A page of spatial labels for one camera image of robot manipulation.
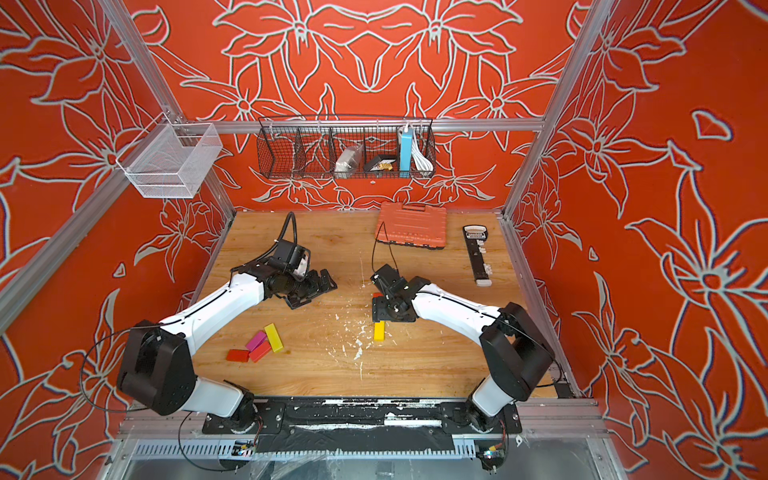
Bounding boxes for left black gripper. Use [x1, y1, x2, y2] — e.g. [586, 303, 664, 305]
[285, 268, 339, 307]

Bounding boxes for yellow long block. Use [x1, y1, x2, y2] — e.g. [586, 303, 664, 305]
[264, 323, 284, 353]
[373, 321, 386, 342]

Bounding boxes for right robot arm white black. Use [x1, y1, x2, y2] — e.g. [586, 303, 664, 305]
[371, 264, 556, 420]

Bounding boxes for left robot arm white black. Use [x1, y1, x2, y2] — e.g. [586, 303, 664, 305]
[117, 240, 337, 429]

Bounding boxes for yellow long block front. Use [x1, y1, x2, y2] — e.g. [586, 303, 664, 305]
[264, 323, 284, 353]

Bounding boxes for magenta block front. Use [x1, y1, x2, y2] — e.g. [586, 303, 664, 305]
[246, 331, 267, 352]

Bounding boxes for red long block front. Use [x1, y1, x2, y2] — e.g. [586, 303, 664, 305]
[249, 341, 272, 363]

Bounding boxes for red plastic tool case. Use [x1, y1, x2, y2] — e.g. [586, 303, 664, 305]
[375, 202, 448, 249]

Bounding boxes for red flat block front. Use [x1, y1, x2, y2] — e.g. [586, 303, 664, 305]
[226, 349, 250, 363]

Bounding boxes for black strip tool with white end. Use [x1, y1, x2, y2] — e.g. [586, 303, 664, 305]
[462, 225, 492, 287]

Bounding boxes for silver bag in basket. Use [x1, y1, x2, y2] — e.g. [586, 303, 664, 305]
[333, 145, 363, 179]

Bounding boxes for black box in basket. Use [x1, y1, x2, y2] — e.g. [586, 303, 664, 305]
[364, 154, 399, 174]

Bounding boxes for light blue box in basket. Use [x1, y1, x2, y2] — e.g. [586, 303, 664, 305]
[399, 129, 413, 178]

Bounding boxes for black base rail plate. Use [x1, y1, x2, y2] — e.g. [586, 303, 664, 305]
[202, 397, 522, 457]

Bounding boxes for black wire wall basket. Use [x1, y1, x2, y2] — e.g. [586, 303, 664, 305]
[256, 115, 437, 180]

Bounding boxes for white cables in basket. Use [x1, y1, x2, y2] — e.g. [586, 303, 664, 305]
[411, 139, 436, 177]

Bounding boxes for white wire basket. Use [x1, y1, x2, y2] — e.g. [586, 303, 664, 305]
[118, 123, 222, 199]

